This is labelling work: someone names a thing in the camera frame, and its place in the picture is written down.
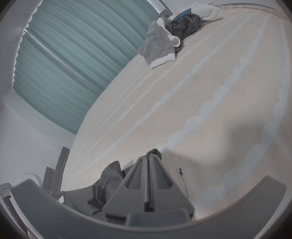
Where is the grey garment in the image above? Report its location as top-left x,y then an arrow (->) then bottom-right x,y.
138,15 -> 176,69

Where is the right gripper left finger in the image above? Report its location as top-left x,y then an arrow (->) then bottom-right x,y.
104,156 -> 150,219

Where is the black T-shirt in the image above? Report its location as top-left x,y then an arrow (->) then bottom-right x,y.
53,148 -> 189,217

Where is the black shiny garment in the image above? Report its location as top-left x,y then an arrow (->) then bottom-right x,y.
165,13 -> 202,53

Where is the dark blue garment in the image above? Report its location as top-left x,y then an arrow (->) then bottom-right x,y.
173,8 -> 211,25

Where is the bed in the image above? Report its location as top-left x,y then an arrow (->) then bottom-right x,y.
61,0 -> 292,221

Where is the blue-green curtain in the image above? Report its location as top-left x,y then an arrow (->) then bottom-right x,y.
24,0 -> 159,92
12,33 -> 104,135

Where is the white trash bin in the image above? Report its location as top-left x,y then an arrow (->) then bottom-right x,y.
23,173 -> 42,185

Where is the black chest of drawers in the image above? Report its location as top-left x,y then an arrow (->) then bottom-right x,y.
43,147 -> 70,195

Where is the white garment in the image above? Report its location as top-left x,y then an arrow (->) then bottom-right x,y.
191,1 -> 225,23

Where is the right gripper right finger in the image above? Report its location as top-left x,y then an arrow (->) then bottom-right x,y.
149,155 -> 195,215

